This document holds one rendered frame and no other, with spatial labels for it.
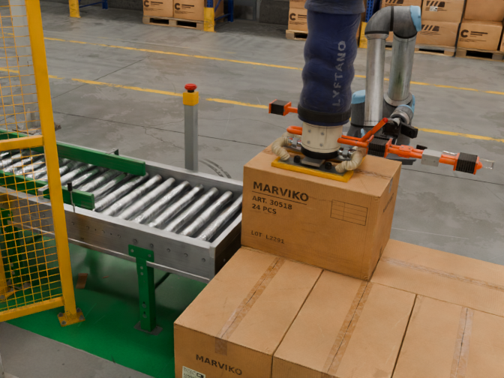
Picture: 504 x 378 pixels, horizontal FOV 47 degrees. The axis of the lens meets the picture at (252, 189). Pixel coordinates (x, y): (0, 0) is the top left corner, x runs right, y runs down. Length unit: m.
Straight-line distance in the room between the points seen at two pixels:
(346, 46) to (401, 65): 0.78
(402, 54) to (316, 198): 0.97
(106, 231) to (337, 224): 1.10
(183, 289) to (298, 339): 1.28
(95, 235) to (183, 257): 0.49
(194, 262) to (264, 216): 0.38
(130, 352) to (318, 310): 1.04
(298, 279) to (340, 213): 0.33
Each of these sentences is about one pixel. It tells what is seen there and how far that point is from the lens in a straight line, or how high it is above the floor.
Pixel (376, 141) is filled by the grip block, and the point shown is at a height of 1.09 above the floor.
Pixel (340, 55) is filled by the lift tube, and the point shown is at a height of 1.44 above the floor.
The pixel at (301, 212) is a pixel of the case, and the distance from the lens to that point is 2.46.
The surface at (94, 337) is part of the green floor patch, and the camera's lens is 3.06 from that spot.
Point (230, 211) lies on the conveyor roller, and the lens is 2.95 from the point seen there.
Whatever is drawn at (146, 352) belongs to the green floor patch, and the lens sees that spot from 2.93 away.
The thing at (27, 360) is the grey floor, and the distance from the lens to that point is 3.01.
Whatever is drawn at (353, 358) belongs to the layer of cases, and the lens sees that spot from 2.13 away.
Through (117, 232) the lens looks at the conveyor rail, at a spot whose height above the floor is 0.54.
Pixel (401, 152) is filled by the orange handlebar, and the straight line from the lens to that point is 2.42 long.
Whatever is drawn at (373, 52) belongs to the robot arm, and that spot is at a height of 1.34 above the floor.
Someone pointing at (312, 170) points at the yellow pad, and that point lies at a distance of 2.43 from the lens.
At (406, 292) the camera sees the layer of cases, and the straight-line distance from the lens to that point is 2.50.
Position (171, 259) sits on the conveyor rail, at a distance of 2.70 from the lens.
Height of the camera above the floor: 1.94
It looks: 26 degrees down
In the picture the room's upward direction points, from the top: 2 degrees clockwise
